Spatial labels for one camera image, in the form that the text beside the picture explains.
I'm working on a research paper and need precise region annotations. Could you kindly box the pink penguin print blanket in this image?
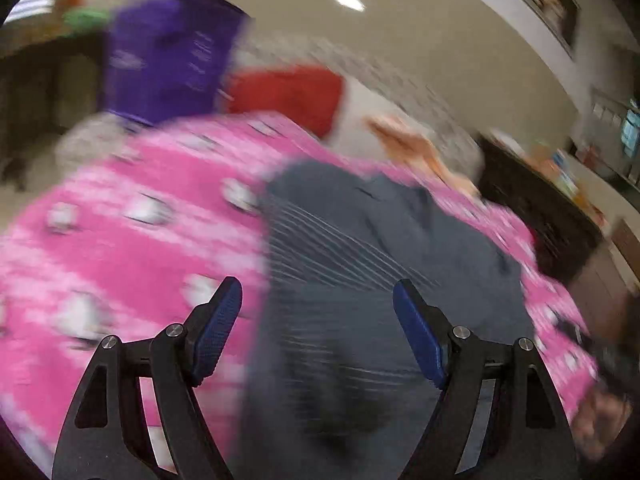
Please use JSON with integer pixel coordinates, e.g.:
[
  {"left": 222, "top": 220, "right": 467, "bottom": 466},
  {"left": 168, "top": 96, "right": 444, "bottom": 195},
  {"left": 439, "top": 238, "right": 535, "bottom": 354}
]
[{"left": 0, "top": 112, "right": 601, "bottom": 480}]

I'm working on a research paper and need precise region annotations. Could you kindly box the green plastic basket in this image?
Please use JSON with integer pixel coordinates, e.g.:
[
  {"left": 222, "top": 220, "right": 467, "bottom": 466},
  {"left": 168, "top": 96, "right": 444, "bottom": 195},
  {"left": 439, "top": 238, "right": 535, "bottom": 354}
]
[{"left": 62, "top": 7, "right": 113, "bottom": 36}]

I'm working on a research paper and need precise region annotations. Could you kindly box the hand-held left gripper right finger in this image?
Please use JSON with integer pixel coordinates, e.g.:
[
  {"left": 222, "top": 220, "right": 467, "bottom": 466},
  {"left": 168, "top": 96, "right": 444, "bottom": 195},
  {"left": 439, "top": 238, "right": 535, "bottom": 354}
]
[{"left": 391, "top": 279, "right": 586, "bottom": 480}]

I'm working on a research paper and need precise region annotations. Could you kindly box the white pillow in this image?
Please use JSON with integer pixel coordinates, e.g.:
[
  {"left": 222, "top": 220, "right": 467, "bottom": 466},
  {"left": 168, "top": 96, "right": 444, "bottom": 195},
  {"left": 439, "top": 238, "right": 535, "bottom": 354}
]
[{"left": 325, "top": 77, "right": 406, "bottom": 153}]

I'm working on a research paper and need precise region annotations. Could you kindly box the pile of assorted packets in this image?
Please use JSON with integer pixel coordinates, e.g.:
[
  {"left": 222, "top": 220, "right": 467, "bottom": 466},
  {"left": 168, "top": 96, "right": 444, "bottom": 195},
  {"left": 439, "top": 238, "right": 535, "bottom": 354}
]
[{"left": 492, "top": 130, "right": 606, "bottom": 226}]

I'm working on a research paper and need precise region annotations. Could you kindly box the grey striped garment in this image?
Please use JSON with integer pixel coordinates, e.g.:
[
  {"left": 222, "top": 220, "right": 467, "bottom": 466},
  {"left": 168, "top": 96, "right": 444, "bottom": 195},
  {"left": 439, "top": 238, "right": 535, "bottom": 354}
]
[{"left": 235, "top": 160, "right": 538, "bottom": 480}]

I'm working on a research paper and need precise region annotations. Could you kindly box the orange fringed scarf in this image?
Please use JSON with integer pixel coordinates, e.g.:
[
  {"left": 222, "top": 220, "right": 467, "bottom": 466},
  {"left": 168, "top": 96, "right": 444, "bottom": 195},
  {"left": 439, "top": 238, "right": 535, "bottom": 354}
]
[{"left": 367, "top": 115, "right": 481, "bottom": 196}]

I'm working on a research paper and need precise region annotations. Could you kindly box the person's right hand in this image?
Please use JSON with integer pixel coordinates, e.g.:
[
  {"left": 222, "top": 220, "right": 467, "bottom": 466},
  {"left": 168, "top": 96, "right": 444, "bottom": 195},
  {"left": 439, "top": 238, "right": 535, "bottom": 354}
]
[{"left": 572, "top": 387, "right": 632, "bottom": 461}]

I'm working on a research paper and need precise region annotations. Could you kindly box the dark wooden side table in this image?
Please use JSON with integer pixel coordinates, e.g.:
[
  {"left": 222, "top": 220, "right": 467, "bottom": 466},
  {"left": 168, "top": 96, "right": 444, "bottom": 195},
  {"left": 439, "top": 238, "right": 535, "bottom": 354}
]
[{"left": 0, "top": 30, "right": 108, "bottom": 191}]

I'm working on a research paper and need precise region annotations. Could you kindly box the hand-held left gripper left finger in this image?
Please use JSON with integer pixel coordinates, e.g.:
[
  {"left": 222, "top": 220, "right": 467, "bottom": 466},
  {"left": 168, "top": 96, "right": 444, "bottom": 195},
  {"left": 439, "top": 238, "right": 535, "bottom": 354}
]
[{"left": 51, "top": 276, "right": 244, "bottom": 480}]

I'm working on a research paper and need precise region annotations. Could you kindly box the framed wall picture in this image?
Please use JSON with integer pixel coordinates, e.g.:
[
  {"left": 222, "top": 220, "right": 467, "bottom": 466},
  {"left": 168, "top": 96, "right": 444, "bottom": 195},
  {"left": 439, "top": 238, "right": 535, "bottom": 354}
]
[{"left": 512, "top": 0, "right": 583, "bottom": 58}]

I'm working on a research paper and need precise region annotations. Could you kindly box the dark carved wooden cabinet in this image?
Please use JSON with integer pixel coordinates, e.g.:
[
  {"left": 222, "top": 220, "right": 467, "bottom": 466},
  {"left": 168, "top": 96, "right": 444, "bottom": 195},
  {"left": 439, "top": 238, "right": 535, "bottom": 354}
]
[{"left": 475, "top": 132, "right": 606, "bottom": 281}]

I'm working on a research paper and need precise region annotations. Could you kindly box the purple tote bag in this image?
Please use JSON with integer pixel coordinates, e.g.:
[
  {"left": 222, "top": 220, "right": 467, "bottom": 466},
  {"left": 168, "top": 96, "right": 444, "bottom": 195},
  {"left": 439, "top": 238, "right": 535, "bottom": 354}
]
[{"left": 100, "top": 0, "right": 251, "bottom": 126}]

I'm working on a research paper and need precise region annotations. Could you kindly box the red cushion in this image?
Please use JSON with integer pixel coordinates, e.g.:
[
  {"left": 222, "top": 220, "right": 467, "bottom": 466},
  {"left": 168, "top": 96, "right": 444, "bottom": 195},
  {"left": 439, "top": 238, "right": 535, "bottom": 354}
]
[{"left": 225, "top": 66, "right": 346, "bottom": 136}]

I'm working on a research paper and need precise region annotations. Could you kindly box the brown wooden chair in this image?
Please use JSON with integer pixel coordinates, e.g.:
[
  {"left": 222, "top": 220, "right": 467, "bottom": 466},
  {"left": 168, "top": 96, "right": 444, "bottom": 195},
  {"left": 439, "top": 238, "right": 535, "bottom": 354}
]
[{"left": 570, "top": 217, "right": 640, "bottom": 321}]

